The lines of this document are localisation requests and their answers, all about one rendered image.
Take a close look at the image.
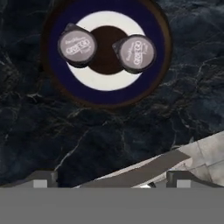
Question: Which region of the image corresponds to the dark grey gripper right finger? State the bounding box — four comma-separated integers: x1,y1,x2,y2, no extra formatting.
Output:
166,170,224,189

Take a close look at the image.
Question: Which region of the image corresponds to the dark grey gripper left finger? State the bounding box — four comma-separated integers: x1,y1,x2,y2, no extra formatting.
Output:
2,170,59,189

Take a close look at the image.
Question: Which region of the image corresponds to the blue white brown round plate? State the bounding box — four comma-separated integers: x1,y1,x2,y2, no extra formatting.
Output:
40,0,173,110

